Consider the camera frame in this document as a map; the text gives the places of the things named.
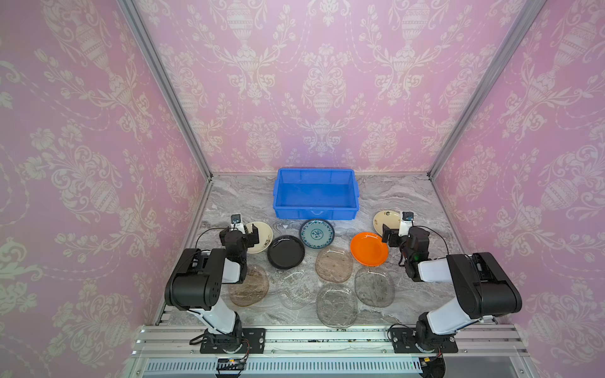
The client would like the cream plate left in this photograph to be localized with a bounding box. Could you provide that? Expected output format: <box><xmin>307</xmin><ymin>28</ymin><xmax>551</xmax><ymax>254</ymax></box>
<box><xmin>245</xmin><ymin>221</ymin><xmax>274</xmax><ymax>255</ymax></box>

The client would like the corner aluminium post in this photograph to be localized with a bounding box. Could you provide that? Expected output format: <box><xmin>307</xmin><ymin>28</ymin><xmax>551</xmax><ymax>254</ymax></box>
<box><xmin>427</xmin><ymin>0</ymin><xmax>548</xmax><ymax>180</ymax></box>
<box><xmin>117</xmin><ymin>0</ymin><xmax>213</xmax><ymax>180</ymax></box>

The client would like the clear glass plate centre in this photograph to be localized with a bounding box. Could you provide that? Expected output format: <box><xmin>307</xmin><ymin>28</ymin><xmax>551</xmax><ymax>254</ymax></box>
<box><xmin>278</xmin><ymin>269</ymin><xmax>319</xmax><ymax>310</ymax></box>

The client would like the blue plastic bin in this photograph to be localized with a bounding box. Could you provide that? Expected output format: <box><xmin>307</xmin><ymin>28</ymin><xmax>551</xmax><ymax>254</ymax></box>
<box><xmin>274</xmin><ymin>168</ymin><xmax>360</xmax><ymax>221</ymax></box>

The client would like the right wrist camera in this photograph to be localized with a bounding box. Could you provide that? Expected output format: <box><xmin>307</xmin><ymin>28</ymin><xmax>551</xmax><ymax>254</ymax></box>
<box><xmin>398</xmin><ymin>211</ymin><xmax>414</xmax><ymax>237</ymax></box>

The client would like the brown clear plate left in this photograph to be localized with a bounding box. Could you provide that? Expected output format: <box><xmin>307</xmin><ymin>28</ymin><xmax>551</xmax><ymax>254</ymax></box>
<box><xmin>228</xmin><ymin>265</ymin><xmax>269</xmax><ymax>307</ymax></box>

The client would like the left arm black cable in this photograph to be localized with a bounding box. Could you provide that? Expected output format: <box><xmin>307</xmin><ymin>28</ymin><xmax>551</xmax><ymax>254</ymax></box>
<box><xmin>194</xmin><ymin>226</ymin><xmax>226</xmax><ymax>250</ymax></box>

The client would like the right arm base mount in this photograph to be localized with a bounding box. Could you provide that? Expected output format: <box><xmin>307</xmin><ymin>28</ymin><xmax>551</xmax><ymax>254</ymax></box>
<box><xmin>386</xmin><ymin>324</ymin><xmax>458</xmax><ymax>354</ymax></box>

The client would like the brown clear plate centre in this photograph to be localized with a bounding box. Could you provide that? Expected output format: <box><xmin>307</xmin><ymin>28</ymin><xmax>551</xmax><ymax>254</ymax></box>
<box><xmin>315</xmin><ymin>247</ymin><xmax>353</xmax><ymax>284</ymax></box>

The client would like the aluminium frame rail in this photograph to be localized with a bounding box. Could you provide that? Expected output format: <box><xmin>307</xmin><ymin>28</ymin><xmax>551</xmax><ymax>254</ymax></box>
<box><xmin>123</xmin><ymin>324</ymin><xmax>539</xmax><ymax>377</ymax></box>

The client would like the cream plate with calligraphy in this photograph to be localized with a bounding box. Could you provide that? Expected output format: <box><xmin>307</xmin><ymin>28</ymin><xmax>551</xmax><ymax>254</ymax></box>
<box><xmin>373</xmin><ymin>210</ymin><xmax>401</xmax><ymax>236</ymax></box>

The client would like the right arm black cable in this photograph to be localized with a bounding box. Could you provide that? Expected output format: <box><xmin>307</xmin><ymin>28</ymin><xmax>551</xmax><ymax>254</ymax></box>
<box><xmin>418</xmin><ymin>225</ymin><xmax>451</xmax><ymax>257</ymax></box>

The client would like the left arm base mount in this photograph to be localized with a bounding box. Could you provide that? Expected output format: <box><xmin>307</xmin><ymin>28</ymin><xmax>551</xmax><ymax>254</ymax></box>
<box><xmin>199</xmin><ymin>329</ymin><xmax>266</xmax><ymax>354</ymax></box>

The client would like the grey clear plate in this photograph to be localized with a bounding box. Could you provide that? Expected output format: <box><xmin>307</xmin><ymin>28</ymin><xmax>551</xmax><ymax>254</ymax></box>
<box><xmin>316</xmin><ymin>283</ymin><xmax>359</xmax><ymax>329</ymax></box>
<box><xmin>354</xmin><ymin>266</ymin><xmax>395</xmax><ymax>308</ymax></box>

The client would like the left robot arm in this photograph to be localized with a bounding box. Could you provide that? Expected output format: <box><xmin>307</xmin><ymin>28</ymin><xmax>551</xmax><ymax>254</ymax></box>
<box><xmin>165</xmin><ymin>224</ymin><xmax>259</xmax><ymax>341</ymax></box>

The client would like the grey clear plate front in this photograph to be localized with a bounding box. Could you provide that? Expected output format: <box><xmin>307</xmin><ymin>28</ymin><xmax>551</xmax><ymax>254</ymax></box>
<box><xmin>316</xmin><ymin>283</ymin><xmax>359</xmax><ymax>329</ymax></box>

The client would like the right corner aluminium post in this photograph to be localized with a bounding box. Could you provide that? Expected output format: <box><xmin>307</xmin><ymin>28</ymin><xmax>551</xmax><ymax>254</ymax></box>
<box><xmin>427</xmin><ymin>0</ymin><xmax>548</xmax><ymax>180</ymax></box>

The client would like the black round plate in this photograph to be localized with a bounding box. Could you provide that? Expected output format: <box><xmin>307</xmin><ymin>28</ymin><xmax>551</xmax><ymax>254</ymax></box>
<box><xmin>267</xmin><ymin>236</ymin><xmax>306</xmax><ymax>270</ymax></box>

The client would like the left corner aluminium post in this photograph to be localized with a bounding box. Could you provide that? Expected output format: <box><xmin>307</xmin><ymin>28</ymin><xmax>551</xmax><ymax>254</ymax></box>
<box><xmin>117</xmin><ymin>0</ymin><xmax>213</xmax><ymax>180</ymax></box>

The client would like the orange plastic plate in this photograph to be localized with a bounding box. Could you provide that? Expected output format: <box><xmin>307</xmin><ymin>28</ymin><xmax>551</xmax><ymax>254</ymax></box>
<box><xmin>350</xmin><ymin>232</ymin><xmax>389</xmax><ymax>267</ymax></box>

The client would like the blue floral patterned plate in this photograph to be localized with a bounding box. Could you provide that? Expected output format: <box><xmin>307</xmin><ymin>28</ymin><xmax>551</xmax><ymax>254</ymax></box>
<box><xmin>299</xmin><ymin>219</ymin><xmax>335</xmax><ymax>250</ymax></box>

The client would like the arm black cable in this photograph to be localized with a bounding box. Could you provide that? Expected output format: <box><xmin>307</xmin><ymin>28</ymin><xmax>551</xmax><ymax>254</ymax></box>
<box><xmin>194</xmin><ymin>226</ymin><xmax>226</xmax><ymax>250</ymax></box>
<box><xmin>418</xmin><ymin>225</ymin><xmax>451</xmax><ymax>257</ymax></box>

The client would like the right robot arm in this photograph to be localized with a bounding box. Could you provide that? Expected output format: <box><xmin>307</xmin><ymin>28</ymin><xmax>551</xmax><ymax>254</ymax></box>
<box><xmin>382</xmin><ymin>217</ymin><xmax>522</xmax><ymax>351</ymax></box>

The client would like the brown clear plate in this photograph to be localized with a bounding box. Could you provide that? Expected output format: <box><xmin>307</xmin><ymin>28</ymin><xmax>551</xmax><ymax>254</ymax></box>
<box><xmin>228</xmin><ymin>265</ymin><xmax>269</xmax><ymax>307</ymax></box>
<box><xmin>315</xmin><ymin>247</ymin><xmax>353</xmax><ymax>284</ymax></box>

